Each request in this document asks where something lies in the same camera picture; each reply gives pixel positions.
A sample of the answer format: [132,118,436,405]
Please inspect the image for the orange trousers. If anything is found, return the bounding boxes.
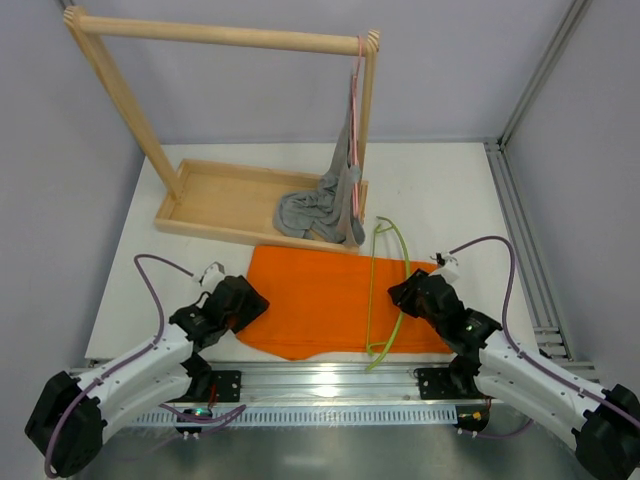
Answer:
[237,246,450,361]

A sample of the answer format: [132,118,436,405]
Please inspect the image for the green plastic hanger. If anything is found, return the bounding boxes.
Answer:
[365,216,411,372]

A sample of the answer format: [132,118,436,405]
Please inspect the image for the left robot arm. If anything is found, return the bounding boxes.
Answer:
[25,276,269,479]

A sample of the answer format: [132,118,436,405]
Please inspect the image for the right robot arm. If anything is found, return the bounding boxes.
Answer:
[388,270,639,479]

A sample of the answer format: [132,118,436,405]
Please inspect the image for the wooden clothes rack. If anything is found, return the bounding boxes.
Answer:
[64,5,380,253]

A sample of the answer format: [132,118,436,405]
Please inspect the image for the grey shirt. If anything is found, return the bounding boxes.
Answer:
[273,106,366,247]

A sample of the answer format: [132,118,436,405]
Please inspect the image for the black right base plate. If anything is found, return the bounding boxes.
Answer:
[414,367,480,400]

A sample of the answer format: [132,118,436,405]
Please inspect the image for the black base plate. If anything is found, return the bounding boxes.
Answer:
[198,370,242,405]
[414,367,480,400]

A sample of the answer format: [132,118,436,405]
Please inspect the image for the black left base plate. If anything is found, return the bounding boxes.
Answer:
[198,370,242,405]

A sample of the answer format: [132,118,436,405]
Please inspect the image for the aluminium corner frame post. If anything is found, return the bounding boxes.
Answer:
[484,1,591,362]

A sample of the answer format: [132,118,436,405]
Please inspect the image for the aluminium front rail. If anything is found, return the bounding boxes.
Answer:
[129,362,492,432]

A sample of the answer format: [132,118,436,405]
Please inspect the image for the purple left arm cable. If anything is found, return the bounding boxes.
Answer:
[43,253,249,476]

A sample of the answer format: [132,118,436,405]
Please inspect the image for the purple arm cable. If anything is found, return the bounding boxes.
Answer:
[43,253,249,476]
[447,234,640,442]

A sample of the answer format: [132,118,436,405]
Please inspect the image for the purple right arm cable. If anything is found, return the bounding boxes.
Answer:
[447,234,640,442]

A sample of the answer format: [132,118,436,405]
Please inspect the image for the pink wire hanger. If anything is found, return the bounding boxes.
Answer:
[350,36,363,220]

